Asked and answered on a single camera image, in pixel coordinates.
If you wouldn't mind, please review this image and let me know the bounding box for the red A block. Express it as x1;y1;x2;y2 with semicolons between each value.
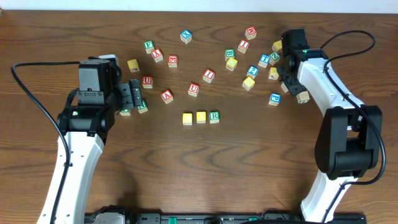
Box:
161;90;174;104

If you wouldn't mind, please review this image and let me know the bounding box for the green Z block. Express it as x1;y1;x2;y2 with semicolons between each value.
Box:
269;52;280;65

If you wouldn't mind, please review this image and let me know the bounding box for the red U block left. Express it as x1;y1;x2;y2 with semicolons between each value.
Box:
142;76;154;89

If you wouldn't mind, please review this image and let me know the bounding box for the red i block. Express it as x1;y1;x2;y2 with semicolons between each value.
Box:
238;39;249;54
203;69;215;83

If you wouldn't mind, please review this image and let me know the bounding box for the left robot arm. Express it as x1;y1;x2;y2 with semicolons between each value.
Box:
38;54;142;223

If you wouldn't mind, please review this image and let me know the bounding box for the green B block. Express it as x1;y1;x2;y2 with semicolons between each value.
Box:
224;49;236;61

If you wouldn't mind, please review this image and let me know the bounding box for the red I block centre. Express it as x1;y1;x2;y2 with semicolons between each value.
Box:
203;69;215;83

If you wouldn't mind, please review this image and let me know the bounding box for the red H block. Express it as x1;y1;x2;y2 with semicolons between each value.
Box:
245;26;257;40

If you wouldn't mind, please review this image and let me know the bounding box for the blue P block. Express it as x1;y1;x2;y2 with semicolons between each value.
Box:
269;93;282;106

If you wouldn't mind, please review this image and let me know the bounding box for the yellow S block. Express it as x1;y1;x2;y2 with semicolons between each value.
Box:
242;77;255;91

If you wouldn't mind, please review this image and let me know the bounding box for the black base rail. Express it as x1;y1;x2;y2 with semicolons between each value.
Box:
83;204;368;224

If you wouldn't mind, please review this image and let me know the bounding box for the blue T block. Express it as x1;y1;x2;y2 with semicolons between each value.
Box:
258;54;271;68

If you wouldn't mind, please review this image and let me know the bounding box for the red u block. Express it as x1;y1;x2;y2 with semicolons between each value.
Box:
187;83;200;97
142;76;154;89

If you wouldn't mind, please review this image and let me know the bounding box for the yellow K block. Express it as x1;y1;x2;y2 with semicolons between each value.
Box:
269;67;279;80

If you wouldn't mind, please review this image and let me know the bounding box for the yellow block far left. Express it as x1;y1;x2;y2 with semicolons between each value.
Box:
127;59;140;73

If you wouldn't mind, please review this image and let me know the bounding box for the blue L block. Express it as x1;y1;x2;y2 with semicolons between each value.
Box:
281;82;289;93

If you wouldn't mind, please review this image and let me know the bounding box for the red E block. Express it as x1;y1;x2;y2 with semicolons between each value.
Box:
168;55;178;68

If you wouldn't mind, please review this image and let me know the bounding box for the red U block centre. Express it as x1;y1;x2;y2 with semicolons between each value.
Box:
187;83;200;97

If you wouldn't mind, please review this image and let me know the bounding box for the yellow block upper right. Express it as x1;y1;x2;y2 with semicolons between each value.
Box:
272;40;282;54

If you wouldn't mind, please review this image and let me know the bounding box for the green F block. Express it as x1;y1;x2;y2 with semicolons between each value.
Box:
144;40;155;54

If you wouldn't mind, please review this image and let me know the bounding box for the green R block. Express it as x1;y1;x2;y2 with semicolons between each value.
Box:
209;111;220;124

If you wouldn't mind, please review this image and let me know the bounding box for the plain wood L block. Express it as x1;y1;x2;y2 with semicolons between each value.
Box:
296;91;310;104

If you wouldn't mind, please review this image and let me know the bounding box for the yellow C block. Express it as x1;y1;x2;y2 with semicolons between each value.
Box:
182;113;193;126

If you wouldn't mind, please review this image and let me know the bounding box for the left black cable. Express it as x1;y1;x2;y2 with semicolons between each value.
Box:
11;61;81;224

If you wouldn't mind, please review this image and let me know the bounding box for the yellow o block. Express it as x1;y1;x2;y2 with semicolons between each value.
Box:
226;57;238;71
196;111;206;124

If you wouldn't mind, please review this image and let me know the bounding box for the red I block upper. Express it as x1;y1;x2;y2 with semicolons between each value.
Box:
238;39;249;54

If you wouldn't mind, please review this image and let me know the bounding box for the green J block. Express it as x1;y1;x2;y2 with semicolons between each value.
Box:
119;110;131;116

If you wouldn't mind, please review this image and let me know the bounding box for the blue 2 block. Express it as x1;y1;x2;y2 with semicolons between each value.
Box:
246;65;259;80

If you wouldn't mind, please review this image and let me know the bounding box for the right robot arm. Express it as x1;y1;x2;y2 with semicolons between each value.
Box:
277;29;386;223

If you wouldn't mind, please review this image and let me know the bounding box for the green N block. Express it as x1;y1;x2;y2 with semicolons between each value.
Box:
137;100;148;114

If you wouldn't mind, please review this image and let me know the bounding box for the blue X block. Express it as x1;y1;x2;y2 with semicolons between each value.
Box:
180;30;192;44

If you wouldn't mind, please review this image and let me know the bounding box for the red X block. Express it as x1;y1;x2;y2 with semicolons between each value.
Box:
151;49;164;63

